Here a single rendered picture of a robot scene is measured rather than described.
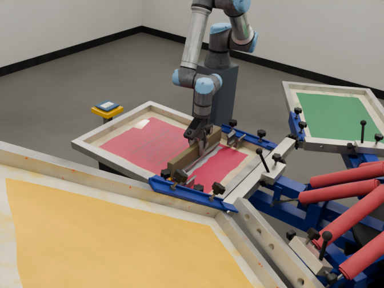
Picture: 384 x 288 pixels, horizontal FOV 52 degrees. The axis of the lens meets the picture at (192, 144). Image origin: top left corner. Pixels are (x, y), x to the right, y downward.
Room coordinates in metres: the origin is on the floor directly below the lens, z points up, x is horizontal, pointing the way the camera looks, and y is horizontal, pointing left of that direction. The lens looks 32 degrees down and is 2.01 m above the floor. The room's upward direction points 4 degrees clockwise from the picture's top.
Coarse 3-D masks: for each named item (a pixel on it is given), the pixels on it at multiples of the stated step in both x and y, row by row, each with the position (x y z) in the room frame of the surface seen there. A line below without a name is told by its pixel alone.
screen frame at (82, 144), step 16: (128, 112) 1.91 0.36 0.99; (144, 112) 1.98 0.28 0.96; (160, 112) 1.99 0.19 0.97; (176, 112) 1.95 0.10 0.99; (112, 128) 1.76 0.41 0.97; (80, 144) 1.56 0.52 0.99; (112, 160) 1.45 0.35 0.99; (256, 160) 1.53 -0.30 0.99; (128, 176) 1.39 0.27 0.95; (144, 176) 1.35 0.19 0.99; (240, 176) 1.40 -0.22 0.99; (224, 192) 1.28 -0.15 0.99
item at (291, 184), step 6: (282, 180) 1.32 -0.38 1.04; (288, 180) 1.33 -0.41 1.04; (264, 186) 1.33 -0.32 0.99; (270, 186) 1.32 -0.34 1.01; (282, 186) 1.29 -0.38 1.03; (288, 186) 1.28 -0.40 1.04; (294, 186) 1.29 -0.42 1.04; (300, 186) 1.29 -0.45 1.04; (306, 186) 1.29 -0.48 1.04; (282, 192) 1.29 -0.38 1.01; (288, 192) 1.28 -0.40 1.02; (294, 192) 1.26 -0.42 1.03; (300, 192) 1.25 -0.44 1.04
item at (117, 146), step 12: (108, 144) 1.64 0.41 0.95; (120, 144) 1.65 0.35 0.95; (132, 144) 1.65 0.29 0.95; (120, 156) 1.54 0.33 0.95; (132, 156) 1.55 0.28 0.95; (144, 168) 1.46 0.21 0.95; (156, 168) 1.47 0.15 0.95; (204, 168) 1.49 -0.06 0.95; (204, 180) 1.40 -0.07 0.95; (216, 180) 1.41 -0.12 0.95; (204, 192) 1.32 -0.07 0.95
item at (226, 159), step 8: (152, 120) 1.91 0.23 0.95; (160, 120) 1.92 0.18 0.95; (136, 128) 1.81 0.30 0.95; (144, 128) 1.82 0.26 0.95; (152, 128) 1.82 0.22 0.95; (160, 128) 1.83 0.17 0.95; (168, 128) 1.84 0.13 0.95; (176, 128) 1.84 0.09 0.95; (144, 136) 1.74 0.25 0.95; (224, 152) 1.64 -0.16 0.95; (232, 152) 1.65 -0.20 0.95; (240, 152) 1.65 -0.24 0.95; (208, 160) 1.56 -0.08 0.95; (216, 160) 1.57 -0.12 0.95; (224, 160) 1.57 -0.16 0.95; (232, 160) 1.57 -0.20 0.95; (240, 160) 1.58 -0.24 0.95; (216, 168) 1.50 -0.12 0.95; (224, 168) 1.50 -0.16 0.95; (232, 168) 1.51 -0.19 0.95
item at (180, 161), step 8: (216, 128) 1.70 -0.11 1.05; (208, 136) 1.61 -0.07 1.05; (216, 136) 1.66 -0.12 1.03; (184, 152) 1.46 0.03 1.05; (192, 152) 1.49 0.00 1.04; (176, 160) 1.40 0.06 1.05; (184, 160) 1.44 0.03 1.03; (192, 160) 1.49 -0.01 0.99; (168, 168) 1.38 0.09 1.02; (176, 168) 1.39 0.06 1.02
